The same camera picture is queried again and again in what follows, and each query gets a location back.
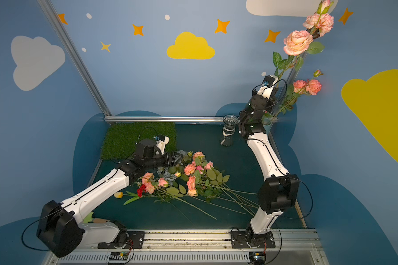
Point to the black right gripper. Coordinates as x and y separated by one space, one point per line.
265 118

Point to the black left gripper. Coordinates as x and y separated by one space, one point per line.
174 159

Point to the pale pink rose spray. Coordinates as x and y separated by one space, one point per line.
301 42

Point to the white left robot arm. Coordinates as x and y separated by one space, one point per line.
61 226

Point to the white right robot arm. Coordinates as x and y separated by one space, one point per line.
280 188

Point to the light blue cylinder vase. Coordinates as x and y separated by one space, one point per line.
267 119

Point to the clear glass vase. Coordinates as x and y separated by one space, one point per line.
230 128

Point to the green artificial grass mat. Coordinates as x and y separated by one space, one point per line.
120 140

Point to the red carnation flower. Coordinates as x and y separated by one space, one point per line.
141 190

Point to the grey blue artificial flower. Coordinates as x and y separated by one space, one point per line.
173 161

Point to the pile of pink roses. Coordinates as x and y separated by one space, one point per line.
200 180

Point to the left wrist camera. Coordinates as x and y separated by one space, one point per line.
161 142

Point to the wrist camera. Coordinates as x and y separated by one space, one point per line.
267 86
161 142

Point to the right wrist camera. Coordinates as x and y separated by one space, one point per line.
267 86

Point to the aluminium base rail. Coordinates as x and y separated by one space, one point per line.
204 247

